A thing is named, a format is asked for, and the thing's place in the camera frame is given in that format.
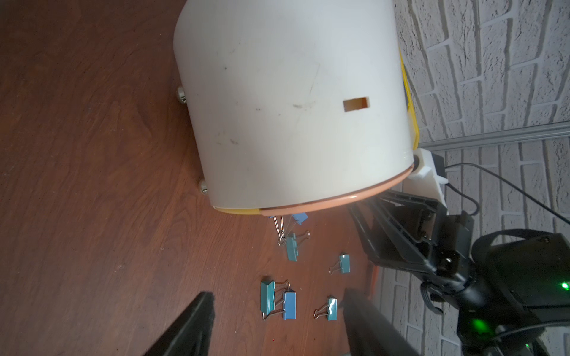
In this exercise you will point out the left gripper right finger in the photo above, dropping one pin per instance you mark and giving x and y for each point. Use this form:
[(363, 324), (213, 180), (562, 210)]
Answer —
[(368, 331)]

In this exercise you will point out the round white drawer cabinet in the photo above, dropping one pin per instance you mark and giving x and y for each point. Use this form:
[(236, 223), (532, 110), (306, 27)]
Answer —
[(293, 101)]

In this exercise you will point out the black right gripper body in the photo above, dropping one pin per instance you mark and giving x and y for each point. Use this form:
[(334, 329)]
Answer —
[(415, 234)]

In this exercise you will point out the blue binder clip lower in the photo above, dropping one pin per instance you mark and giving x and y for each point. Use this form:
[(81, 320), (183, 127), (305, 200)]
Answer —
[(286, 307)]

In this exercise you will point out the blue binder clip left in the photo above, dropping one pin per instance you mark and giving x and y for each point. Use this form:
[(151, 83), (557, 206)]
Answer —
[(300, 218)]

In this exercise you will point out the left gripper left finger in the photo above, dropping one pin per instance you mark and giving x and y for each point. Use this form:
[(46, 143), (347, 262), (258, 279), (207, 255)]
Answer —
[(191, 332)]

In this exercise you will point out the orange top drawer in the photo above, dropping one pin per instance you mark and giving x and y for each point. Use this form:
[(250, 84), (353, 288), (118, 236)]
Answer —
[(342, 200)]

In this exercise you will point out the yellow drawer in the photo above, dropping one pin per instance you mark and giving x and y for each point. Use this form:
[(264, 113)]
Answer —
[(247, 212)]

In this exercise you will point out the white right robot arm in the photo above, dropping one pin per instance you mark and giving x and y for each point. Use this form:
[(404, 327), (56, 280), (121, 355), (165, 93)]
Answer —
[(508, 286)]

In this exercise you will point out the blue binder clip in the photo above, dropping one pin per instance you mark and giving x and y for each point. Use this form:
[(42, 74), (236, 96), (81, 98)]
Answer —
[(300, 218), (286, 307)]

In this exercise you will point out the yellow black toolbox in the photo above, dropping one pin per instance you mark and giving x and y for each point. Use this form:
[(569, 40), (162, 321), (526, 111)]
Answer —
[(415, 134)]

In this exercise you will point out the teal binder clip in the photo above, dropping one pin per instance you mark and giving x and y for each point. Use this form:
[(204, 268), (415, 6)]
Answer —
[(342, 265), (329, 310), (291, 242), (269, 294)]

